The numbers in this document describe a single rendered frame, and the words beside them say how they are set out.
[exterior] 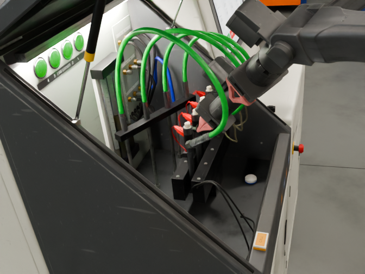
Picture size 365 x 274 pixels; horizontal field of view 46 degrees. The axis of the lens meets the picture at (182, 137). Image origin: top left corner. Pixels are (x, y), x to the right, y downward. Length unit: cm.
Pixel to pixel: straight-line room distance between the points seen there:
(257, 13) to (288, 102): 97
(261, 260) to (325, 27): 62
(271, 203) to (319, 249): 125
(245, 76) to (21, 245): 77
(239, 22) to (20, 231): 79
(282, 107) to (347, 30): 105
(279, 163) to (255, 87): 60
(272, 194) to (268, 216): 9
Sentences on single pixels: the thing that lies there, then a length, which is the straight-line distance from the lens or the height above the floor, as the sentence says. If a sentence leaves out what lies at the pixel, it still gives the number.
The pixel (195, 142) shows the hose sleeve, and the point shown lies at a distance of 107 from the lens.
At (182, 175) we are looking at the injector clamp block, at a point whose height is 98.
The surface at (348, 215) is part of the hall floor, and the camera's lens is 265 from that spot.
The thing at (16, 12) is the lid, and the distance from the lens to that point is 81.
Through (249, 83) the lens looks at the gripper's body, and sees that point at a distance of 78.
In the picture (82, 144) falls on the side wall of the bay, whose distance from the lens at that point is 90.
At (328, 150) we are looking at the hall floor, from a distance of 318.
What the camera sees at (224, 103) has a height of 129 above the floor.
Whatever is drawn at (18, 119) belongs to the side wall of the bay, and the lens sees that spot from 96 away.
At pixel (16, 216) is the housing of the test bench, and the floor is 104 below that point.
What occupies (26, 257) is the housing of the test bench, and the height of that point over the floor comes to 89.
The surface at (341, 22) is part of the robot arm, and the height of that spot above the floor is 155.
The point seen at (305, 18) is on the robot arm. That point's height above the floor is 154.
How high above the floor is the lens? 172
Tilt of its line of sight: 31 degrees down
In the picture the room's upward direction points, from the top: 6 degrees counter-clockwise
